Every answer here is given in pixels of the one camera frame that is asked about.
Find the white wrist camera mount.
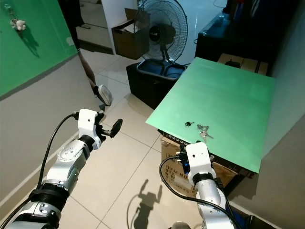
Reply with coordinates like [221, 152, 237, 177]
[186, 142, 214, 186]
[77, 108, 102, 140]

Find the black standing fan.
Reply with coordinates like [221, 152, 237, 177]
[136, 0, 189, 66]

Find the green wall sheet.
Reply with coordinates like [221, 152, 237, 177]
[0, 0, 80, 98]

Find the white plush keychain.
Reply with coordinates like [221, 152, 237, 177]
[10, 18, 28, 32]

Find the yellow flat cardboard box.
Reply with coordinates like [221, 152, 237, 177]
[216, 53, 270, 76]

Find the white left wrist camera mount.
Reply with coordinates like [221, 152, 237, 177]
[77, 108, 102, 140]

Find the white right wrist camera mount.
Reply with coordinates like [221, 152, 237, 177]
[186, 142, 214, 186]

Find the black bin with blue inside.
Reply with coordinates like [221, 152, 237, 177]
[126, 59, 187, 111]

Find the brown open cardboard box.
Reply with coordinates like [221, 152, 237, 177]
[112, 8, 151, 61]

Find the white shelf unit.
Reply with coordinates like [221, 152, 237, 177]
[76, 0, 136, 52]

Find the green board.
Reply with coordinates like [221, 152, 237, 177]
[145, 57, 276, 174]

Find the clear adhesive wall hook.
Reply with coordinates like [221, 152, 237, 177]
[3, 3, 14, 18]

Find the oval silver mirror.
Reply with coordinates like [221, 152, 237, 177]
[97, 84, 114, 107]

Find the silver key bunch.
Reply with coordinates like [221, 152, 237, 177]
[196, 124, 214, 142]

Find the brown wooden stick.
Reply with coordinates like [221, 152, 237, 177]
[78, 47, 99, 90]

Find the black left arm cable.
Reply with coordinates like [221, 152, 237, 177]
[7, 112, 80, 229]

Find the printed cardboard box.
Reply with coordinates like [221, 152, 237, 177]
[160, 133, 254, 199]

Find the grey robot foot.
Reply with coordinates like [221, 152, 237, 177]
[172, 221, 192, 229]

